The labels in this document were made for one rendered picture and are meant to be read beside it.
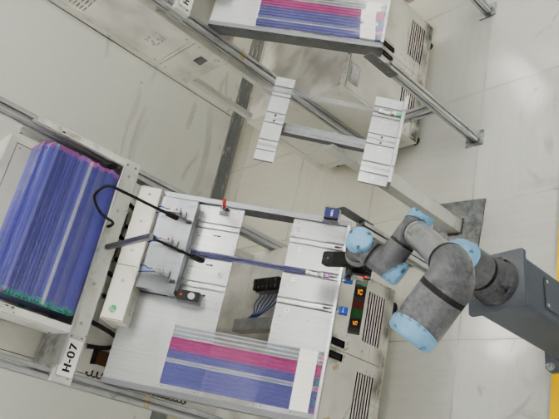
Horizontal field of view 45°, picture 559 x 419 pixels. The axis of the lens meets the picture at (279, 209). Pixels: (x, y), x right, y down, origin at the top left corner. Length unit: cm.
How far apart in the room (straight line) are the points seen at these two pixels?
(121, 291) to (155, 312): 14
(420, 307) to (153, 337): 107
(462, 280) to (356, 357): 132
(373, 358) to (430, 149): 108
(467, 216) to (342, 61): 87
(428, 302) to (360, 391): 132
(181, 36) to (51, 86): 130
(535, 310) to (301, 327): 73
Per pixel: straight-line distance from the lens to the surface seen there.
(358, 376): 280
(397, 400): 293
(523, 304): 206
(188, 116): 449
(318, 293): 228
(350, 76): 305
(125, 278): 231
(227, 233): 238
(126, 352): 232
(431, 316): 153
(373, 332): 287
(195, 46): 299
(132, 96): 430
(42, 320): 216
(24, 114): 233
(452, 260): 155
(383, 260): 191
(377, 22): 281
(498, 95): 326
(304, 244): 233
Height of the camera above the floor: 225
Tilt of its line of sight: 35 degrees down
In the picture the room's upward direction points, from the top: 61 degrees counter-clockwise
